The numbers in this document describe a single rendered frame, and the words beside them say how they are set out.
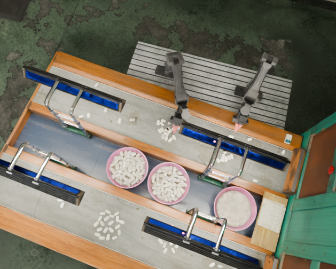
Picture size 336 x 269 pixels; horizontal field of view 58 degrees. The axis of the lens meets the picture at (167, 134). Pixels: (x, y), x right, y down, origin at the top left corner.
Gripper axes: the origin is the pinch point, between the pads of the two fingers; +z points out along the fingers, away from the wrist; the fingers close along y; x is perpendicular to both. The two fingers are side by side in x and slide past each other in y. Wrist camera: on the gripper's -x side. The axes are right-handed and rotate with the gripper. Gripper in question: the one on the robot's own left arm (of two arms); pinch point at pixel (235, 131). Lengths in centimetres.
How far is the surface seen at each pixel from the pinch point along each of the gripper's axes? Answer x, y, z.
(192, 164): -14.7, -18.8, 25.7
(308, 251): -64, 45, 22
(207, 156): -7.2, -11.1, 20.6
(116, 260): -60, -42, 79
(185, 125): -34.3, -30.7, -4.8
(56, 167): -36, -99, 51
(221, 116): 9.9, -11.0, -3.7
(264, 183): -9.6, 28.5, 23.4
